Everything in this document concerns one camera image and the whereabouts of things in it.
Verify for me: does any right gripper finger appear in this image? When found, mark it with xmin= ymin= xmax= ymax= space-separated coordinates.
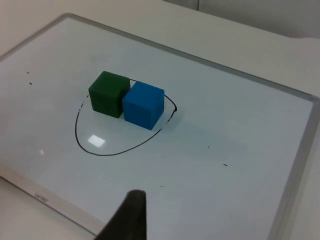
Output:
xmin=95 ymin=189 xmax=148 ymax=240

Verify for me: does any grey-framed whiteboard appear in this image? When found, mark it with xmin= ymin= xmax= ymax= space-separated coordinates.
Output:
xmin=0 ymin=12 xmax=320 ymax=240

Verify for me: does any green cube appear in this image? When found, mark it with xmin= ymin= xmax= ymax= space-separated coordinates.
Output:
xmin=88 ymin=70 xmax=131 ymax=119

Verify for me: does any blue cube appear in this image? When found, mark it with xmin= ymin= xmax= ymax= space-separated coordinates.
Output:
xmin=122 ymin=81 xmax=166 ymax=131

